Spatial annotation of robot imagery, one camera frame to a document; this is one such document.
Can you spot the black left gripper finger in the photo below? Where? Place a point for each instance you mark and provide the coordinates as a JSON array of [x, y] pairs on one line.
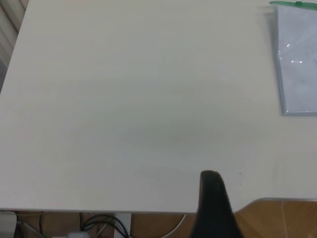
[[213, 205]]

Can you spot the green zipper slider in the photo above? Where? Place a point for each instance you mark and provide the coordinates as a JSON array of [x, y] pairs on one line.
[[299, 3]]

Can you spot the grey box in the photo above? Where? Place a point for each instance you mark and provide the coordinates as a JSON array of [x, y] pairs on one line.
[[7, 220]]

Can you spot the white power strip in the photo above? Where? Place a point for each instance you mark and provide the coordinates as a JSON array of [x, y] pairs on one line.
[[76, 235]]

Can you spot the white table leg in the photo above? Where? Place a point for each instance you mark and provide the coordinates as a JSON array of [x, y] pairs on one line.
[[122, 225]]

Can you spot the clear zip bag green zipper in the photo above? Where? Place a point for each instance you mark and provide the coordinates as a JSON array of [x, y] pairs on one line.
[[297, 74]]

